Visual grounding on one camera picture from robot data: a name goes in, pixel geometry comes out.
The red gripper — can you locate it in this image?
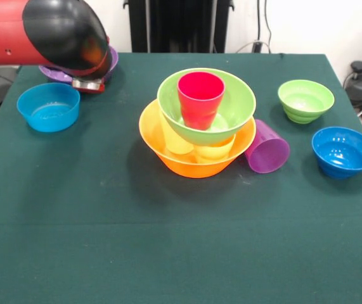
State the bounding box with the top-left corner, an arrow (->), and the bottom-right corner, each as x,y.
79,80 -> 106,94

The large purple bowl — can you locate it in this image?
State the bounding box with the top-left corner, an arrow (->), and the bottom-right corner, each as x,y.
38,45 -> 119,85

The large orange bowl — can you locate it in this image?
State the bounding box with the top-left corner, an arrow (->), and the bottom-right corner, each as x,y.
138,99 -> 257,179

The translucent yellow-green cup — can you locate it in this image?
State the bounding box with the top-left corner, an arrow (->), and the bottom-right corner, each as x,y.
160,112 -> 196,156

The red cup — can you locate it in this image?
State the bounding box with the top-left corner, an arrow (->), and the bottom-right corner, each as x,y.
176,71 -> 226,131

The yellow cup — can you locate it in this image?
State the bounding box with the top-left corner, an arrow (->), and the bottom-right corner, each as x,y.
195,134 -> 236,164

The large green bowl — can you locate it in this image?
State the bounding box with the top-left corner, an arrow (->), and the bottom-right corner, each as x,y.
157,67 -> 257,147

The purple cup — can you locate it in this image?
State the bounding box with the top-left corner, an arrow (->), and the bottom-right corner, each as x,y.
243,118 -> 291,174

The light blue bowl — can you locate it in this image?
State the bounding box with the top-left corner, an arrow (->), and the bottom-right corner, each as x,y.
16,82 -> 81,133

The dark green table cloth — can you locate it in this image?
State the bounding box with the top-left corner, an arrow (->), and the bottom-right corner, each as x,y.
0,51 -> 362,304

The small green bowl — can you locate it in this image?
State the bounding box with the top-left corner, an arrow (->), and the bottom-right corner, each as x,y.
277,79 -> 335,125

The dark blue bowl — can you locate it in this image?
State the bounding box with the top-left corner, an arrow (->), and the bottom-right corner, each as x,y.
311,126 -> 362,181

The black hanging cable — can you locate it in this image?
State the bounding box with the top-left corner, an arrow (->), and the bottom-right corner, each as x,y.
251,0 -> 275,54

